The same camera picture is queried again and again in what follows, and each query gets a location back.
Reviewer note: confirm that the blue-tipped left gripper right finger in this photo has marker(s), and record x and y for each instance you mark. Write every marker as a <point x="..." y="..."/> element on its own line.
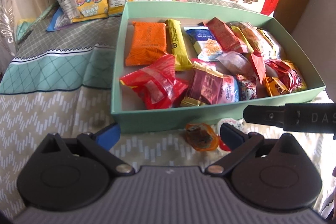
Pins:
<point x="241" y="145"/>

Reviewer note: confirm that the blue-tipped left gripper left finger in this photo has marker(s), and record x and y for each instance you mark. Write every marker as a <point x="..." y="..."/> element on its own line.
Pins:
<point x="96" y="146"/>

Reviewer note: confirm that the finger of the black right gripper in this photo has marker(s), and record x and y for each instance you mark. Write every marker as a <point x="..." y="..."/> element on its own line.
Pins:
<point x="265" y="115"/>

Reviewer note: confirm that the yellow orange monkey snack packet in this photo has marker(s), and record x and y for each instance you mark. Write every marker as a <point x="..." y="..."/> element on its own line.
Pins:
<point x="274" y="86"/>

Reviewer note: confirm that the dark red foil snack packet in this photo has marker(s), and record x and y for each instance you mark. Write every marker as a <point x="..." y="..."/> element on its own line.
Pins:
<point x="280" y="70"/>

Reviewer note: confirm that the pink vitamin candy packet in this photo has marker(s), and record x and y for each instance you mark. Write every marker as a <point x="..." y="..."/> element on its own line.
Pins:
<point x="229" y="92"/>

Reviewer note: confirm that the red double happiness candy packet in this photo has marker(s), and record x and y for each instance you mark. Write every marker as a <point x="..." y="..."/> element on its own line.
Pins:
<point x="258" y="65"/>

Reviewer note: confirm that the clear round white cake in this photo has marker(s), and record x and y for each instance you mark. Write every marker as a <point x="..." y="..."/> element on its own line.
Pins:
<point x="236" y="63"/>

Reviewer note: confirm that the maroon gold snack packet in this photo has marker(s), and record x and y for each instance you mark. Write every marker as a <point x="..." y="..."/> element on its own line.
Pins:
<point x="205" y="86"/>

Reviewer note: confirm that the clear brown pastry bar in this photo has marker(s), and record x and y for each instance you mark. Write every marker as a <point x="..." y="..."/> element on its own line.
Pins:
<point x="257" y="42"/>

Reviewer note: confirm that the red crinkled snack packet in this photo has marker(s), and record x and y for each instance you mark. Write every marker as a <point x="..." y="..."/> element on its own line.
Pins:
<point x="157" y="84"/>

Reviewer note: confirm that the red green label snack packet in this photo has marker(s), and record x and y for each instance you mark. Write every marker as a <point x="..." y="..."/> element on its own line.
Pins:
<point x="225" y="36"/>

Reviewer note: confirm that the green gold snack bar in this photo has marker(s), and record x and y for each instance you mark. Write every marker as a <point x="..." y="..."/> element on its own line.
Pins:
<point x="241" y="36"/>

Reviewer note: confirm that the blue white cracker packet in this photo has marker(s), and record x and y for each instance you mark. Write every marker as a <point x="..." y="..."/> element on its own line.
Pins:
<point x="204" y="43"/>

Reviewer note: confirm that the yellow long snack bar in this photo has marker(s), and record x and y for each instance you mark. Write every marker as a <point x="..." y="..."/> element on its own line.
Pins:
<point x="178" y="46"/>

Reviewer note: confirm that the person's right hand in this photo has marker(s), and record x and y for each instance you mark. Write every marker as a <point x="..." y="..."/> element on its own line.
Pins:
<point x="334" y="173"/>

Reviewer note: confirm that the white lidded jelly cup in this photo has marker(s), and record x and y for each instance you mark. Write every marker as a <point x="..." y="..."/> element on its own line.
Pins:
<point x="231" y="134"/>

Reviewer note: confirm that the orange wrapped dried fruit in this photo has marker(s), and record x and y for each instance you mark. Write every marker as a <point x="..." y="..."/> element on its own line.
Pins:
<point x="201" y="137"/>

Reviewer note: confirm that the mint green cardboard box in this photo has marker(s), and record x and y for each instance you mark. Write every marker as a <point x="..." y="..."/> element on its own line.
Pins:
<point x="128" y="110"/>

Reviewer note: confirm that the patterned beige teal bedsheet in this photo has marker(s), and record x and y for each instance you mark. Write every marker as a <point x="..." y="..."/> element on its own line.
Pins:
<point x="60" y="82"/>

